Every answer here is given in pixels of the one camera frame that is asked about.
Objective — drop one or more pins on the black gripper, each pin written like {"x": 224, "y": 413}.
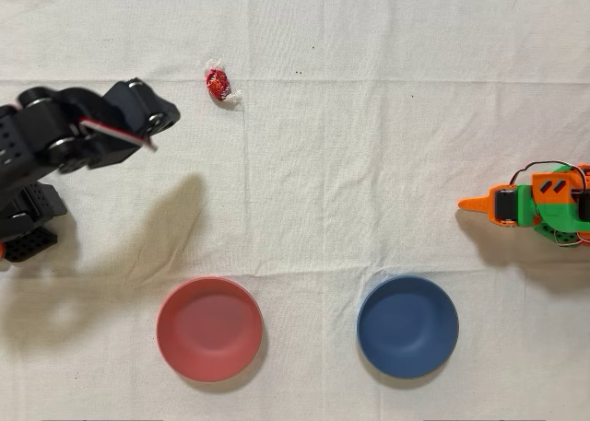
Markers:
{"x": 138, "y": 102}

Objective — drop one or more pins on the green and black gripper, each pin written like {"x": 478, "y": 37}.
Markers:
{"x": 505, "y": 205}

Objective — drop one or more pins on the red candy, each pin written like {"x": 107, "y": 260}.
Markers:
{"x": 217, "y": 82}

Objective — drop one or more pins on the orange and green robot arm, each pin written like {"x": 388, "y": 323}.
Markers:
{"x": 553, "y": 209}

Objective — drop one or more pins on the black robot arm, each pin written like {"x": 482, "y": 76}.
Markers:
{"x": 27, "y": 131}

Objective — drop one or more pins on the blue bowl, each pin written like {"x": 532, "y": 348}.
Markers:
{"x": 408, "y": 326}

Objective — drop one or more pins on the red bowl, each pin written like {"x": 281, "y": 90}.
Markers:
{"x": 209, "y": 329}

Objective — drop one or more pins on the white tablecloth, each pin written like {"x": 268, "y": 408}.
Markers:
{"x": 322, "y": 163}

